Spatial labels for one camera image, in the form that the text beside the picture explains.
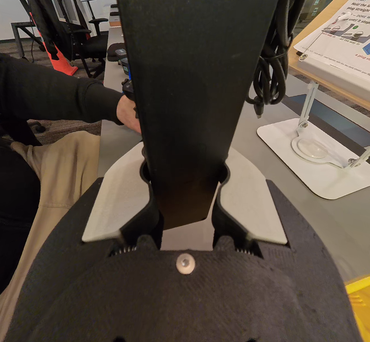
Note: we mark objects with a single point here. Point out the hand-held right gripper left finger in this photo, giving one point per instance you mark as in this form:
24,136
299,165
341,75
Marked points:
115,203

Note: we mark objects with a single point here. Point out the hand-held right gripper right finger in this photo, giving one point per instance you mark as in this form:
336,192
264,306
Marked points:
248,203

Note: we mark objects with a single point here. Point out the black usb hub board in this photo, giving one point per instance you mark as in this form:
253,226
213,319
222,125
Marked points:
190,87

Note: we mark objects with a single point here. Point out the person's left forearm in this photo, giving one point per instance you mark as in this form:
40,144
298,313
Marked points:
57,96

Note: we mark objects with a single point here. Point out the person's left hand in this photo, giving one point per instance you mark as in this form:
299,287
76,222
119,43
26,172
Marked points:
127,112

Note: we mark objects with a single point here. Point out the black handheld device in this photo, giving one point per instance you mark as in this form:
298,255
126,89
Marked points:
121,61

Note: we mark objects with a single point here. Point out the black office chair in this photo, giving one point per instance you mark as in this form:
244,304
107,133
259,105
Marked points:
95,44

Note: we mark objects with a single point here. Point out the person's beige pants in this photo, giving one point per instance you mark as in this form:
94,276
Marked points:
63,174

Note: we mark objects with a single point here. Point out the orange traffic cone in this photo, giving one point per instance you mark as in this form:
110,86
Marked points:
59,58

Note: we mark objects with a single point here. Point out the person's black shirt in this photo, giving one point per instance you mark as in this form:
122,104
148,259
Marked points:
17,203

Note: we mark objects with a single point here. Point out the black office chair base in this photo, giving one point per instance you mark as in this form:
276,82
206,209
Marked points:
37,128

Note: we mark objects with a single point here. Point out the wooden display board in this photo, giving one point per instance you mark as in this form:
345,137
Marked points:
326,82

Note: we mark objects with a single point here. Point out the yellow plastic bin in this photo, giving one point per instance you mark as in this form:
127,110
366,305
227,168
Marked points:
360,310

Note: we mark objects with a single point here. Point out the printed instruction sheet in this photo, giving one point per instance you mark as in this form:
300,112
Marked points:
332,44

